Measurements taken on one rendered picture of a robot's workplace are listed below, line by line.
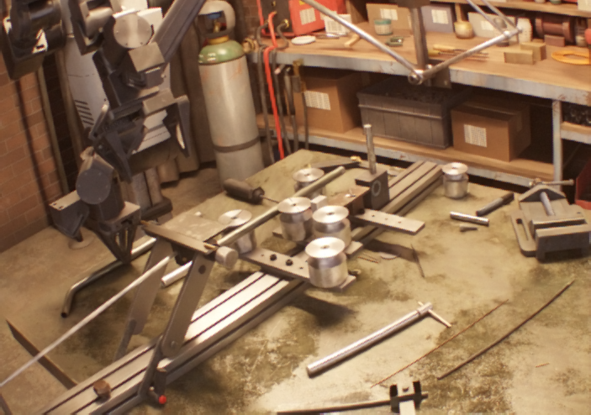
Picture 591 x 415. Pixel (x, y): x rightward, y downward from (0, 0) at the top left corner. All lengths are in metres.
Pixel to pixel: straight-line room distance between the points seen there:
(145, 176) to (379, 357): 0.91
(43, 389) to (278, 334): 1.65
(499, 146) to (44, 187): 2.48
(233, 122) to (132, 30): 1.97
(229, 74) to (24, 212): 1.53
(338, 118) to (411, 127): 0.35
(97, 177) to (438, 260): 0.51
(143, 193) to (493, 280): 0.92
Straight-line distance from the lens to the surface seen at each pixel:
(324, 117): 2.77
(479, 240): 1.02
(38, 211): 3.71
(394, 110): 2.55
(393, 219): 1.01
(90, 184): 0.96
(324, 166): 1.30
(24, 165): 3.62
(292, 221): 0.97
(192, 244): 0.77
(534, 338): 0.81
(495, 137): 2.35
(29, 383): 2.48
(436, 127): 2.47
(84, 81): 1.43
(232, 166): 2.88
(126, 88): 0.90
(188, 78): 3.72
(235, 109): 2.80
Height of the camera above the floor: 1.39
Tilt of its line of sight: 24 degrees down
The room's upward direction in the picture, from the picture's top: 10 degrees counter-clockwise
